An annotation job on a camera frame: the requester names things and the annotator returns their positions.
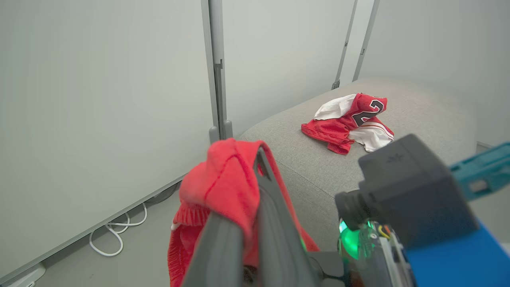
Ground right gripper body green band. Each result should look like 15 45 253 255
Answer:
338 217 415 287

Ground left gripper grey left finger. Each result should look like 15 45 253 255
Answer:
182 211 244 287

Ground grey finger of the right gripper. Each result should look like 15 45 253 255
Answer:
309 251 346 287

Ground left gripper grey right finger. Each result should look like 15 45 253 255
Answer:
254 146 321 287

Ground red shorts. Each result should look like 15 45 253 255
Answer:
167 138 320 287

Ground red white numbered jersey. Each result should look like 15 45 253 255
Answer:
301 93 395 155

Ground grey fabric couch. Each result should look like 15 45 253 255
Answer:
238 78 479 254

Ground thin grey partition bar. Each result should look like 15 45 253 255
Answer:
352 0 380 82
332 0 358 90

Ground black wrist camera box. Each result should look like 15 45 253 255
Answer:
335 134 480 250

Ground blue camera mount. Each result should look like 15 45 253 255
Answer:
402 221 510 287

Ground white coiled floor cable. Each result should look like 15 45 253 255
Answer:
89 202 148 257

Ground grey partition bottom rail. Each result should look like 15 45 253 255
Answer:
0 174 188 284

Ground teal plastic bracket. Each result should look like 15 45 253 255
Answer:
449 142 510 201

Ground wide grey partition post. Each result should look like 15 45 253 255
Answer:
200 0 234 145

